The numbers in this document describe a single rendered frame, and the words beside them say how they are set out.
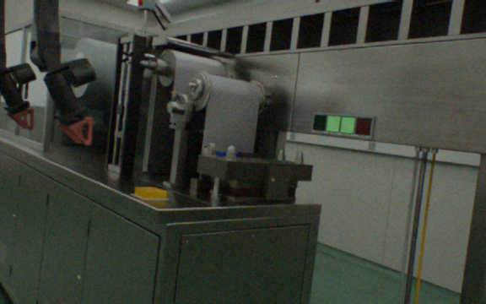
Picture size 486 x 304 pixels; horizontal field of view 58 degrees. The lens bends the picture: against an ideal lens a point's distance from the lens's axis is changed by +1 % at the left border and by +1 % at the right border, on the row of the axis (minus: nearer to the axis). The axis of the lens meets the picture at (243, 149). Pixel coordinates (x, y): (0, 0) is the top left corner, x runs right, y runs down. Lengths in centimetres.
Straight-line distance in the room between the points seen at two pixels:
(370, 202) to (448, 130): 296
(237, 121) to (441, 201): 258
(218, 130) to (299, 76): 37
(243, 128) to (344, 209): 289
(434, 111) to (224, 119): 69
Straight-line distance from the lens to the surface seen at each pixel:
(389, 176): 413
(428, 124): 135
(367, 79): 147
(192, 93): 157
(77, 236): 179
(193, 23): 232
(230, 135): 159
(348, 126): 148
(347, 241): 442
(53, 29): 126
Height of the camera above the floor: 114
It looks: 3 degrees down
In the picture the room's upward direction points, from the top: 7 degrees clockwise
